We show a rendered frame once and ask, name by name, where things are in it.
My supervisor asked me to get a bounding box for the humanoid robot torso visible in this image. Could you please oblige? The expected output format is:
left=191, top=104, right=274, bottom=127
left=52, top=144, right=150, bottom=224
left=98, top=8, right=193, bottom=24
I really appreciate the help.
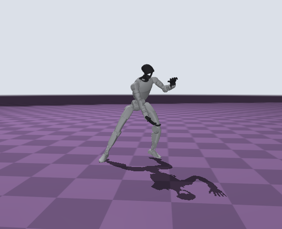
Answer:
left=131, top=77, right=153, bottom=111

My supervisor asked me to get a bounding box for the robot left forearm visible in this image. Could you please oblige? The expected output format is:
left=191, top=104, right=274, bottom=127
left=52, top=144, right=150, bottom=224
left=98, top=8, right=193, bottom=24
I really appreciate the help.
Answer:
left=166, top=84, right=175, bottom=91

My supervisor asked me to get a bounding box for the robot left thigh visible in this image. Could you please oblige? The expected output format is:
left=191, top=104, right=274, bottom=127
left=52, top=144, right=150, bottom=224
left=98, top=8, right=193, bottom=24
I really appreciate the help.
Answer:
left=144, top=102, right=160, bottom=133

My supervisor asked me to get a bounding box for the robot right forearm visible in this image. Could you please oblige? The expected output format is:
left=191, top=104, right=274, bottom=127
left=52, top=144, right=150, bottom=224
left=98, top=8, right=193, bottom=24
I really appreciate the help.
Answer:
left=138, top=100, right=149, bottom=120

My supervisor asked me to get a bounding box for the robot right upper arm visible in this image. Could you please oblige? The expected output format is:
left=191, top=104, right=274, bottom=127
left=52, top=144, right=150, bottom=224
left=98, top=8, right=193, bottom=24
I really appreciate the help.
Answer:
left=131, top=82, right=145, bottom=105

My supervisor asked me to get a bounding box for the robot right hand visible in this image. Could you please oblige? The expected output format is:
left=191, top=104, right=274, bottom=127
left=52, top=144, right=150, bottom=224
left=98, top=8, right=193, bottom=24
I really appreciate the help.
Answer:
left=145, top=116, right=161, bottom=126

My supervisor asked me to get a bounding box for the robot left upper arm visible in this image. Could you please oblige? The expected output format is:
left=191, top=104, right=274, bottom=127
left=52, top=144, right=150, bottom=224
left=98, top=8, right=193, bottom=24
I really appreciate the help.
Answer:
left=151, top=77, right=168, bottom=92

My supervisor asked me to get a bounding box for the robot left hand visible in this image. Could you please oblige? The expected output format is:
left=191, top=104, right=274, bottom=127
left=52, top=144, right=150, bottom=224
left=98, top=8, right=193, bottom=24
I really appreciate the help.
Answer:
left=168, top=77, right=178, bottom=86

